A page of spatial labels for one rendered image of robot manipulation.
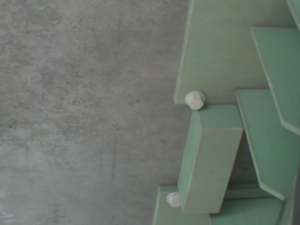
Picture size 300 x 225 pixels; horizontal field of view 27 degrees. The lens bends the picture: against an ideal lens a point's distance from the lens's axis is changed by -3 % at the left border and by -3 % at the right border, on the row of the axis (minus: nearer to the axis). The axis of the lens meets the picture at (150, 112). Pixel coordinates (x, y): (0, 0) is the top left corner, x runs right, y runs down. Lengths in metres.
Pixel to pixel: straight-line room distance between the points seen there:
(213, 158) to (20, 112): 0.37
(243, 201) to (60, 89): 0.50
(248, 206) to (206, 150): 0.27
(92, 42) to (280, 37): 0.31
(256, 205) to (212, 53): 0.45
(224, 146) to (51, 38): 0.37
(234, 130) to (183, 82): 0.13
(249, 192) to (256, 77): 0.34
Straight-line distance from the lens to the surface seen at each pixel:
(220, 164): 1.23
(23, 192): 1.38
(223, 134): 1.16
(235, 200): 1.42
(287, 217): 0.53
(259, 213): 1.42
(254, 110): 1.14
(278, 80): 0.98
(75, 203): 1.41
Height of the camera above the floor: 0.84
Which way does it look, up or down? 44 degrees down
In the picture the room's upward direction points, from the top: 172 degrees clockwise
